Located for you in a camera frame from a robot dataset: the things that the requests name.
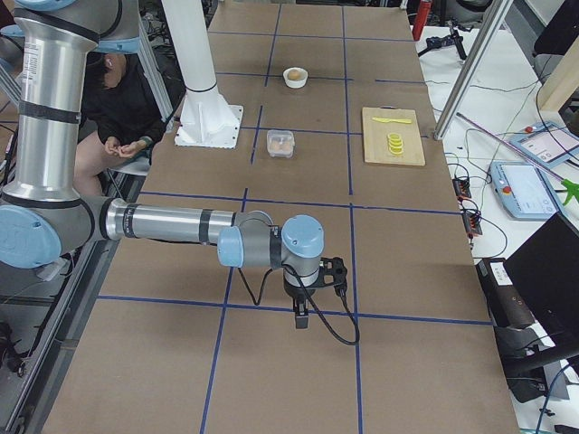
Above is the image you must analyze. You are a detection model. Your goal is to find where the far blue teach pendant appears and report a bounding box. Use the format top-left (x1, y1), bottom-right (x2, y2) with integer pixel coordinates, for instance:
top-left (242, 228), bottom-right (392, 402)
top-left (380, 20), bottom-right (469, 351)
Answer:
top-left (508, 121), bottom-right (578, 168)

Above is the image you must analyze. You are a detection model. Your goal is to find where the white camera pillar with base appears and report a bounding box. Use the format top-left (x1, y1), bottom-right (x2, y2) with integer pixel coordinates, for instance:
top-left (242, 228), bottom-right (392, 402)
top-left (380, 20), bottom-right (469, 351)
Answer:
top-left (162, 0), bottom-right (243, 149)

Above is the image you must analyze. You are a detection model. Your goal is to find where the pink rod with green tip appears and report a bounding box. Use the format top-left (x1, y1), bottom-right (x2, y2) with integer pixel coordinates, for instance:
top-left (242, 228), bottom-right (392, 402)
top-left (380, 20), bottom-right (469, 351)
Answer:
top-left (456, 112), bottom-right (579, 205)

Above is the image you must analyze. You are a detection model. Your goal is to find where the brown egg from bowl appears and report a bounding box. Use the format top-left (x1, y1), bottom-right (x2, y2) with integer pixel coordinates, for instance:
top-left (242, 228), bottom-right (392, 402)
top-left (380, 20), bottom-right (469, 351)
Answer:
top-left (287, 69), bottom-right (301, 81)

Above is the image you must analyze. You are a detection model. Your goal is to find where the seated person in black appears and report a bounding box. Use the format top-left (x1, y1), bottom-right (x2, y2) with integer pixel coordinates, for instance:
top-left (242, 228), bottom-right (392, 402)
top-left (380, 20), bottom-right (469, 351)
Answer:
top-left (73, 52), bottom-right (166, 195)

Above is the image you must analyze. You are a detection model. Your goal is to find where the aluminium frame post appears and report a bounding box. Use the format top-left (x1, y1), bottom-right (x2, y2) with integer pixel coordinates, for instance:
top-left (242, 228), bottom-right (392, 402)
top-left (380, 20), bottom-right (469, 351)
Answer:
top-left (433, 0), bottom-right (513, 140)

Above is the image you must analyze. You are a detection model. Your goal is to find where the small black tripod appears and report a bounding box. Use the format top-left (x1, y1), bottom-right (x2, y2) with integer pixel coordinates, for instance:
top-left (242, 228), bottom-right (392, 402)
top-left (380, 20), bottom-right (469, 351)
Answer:
top-left (418, 25), bottom-right (467, 61)

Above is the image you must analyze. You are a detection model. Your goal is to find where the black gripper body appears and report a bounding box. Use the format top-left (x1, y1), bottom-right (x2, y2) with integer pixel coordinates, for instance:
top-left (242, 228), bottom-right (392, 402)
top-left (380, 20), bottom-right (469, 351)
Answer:
top-left (283, 265), bottom-right (316, 312)

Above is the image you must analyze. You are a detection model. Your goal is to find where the blue teach pendant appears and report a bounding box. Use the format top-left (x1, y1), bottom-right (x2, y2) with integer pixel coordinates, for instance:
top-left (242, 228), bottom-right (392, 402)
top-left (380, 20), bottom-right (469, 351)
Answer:
top-left (508, 121), bottom-right (578, 168)
top-left (489, 161), bottom-right (562, 221)

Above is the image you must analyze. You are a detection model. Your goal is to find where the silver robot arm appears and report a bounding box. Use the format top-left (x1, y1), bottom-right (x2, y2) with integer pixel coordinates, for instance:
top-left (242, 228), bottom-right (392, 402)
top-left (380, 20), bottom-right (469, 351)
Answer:
top-left (1, 1), bottom-right (324, 328)

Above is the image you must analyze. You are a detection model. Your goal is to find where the clear plastic egg box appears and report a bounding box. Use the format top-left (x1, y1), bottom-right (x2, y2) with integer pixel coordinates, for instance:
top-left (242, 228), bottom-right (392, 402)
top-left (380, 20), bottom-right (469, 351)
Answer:
top-left (266, 129), bottom-right (295, 158)

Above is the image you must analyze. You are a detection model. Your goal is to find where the red bottle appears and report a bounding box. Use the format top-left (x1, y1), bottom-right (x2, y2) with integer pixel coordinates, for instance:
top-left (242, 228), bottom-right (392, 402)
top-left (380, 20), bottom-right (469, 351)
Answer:
top-left (413, 0), bottom-right (432, 42)

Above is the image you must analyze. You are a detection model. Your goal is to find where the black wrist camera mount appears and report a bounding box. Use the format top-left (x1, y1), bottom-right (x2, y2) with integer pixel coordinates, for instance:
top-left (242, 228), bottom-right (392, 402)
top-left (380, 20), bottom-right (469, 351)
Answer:
top-left (315, 257), bottom-right (347, 297)

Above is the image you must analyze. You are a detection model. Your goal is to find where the near blue teach pendant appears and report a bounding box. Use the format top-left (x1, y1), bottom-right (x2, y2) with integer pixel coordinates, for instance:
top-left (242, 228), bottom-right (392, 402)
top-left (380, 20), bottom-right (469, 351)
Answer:
top-left (489, 161), bottom-right (562, 221)

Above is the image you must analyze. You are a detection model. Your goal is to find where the yellow plastic knife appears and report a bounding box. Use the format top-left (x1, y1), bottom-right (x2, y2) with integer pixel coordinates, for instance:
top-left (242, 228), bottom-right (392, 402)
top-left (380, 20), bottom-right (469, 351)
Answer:
top-left (372, 117), bottom-right (413, 125)

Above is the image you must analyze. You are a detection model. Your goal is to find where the bamboo cutting board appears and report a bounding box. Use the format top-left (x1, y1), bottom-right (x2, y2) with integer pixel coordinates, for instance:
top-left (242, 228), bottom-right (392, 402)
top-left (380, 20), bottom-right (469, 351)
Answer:
top-left (362, 107), bottom-right (425, 166)

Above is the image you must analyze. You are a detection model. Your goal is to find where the black computer box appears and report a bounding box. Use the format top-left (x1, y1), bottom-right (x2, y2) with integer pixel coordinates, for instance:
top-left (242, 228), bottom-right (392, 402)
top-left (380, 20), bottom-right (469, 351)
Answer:
top-left (476, 212), bottom-right (578, 402)

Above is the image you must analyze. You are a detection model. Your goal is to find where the white ceramic bowl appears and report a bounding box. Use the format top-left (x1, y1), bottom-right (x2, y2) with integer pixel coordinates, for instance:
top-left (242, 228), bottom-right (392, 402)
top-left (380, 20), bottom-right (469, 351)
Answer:
top-left (282, 67), bottom-right (308, 89)

